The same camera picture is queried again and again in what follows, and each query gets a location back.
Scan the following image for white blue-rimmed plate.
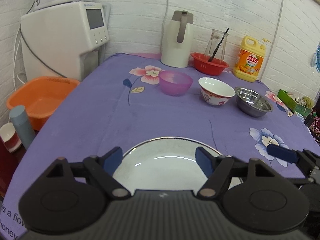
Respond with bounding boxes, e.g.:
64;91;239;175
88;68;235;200
112;136;245;192

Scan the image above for stainless steel bowl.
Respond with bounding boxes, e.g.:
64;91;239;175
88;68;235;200
234;87;273;118

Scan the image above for white red ceramic bowl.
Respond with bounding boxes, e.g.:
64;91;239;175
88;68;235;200
198;77;235;106

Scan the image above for purple plastic bowl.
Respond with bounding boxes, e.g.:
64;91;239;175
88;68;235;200
158;70;193;96

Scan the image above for green box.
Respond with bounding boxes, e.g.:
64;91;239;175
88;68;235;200
277;89;312;117

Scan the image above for purple floral tablecloth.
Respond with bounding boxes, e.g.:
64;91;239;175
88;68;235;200
1;53;319;239

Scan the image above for grey cylinder bottle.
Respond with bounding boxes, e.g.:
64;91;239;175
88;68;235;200
9;105;36;150

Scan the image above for orange plastic basin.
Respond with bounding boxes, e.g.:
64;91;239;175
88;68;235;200
7;76;80;131

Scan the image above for white red cup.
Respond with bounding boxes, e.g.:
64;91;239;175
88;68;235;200
0;122;22;153

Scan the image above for red plastic basket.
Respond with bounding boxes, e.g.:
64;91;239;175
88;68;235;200
191;53;229;76

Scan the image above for black stick in jar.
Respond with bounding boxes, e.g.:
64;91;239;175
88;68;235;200
208;28;230;63

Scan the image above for yellow detergent bottle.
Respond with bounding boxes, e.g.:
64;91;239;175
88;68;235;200
233;36;271;82

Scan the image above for glass jar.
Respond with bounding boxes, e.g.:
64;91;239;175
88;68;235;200
204;29;230;61

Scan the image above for white thermos jug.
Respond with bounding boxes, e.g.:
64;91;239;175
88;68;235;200
161;10;194;68

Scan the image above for white water dispenser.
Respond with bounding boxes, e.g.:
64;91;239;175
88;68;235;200
20;2;111;81

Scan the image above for blue wall decoration plates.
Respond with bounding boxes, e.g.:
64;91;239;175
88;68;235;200
310;43;320;73

